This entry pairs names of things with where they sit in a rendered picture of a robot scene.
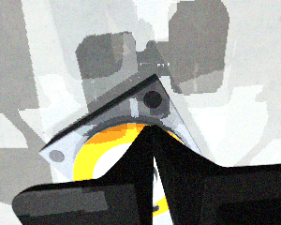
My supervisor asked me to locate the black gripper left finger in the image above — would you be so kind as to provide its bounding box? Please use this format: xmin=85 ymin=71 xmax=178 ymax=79
xmin=12 ymin=126 xmax=154 ymax=225

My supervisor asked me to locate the orange round plate with center hole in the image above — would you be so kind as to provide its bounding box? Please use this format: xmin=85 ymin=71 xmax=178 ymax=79
xmin=72 ymin=120 xmax=185 ymax=217

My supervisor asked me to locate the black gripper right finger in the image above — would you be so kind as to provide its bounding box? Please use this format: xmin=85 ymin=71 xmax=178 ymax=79
xmin=151 ymin=125 xmax=281 ymax=225

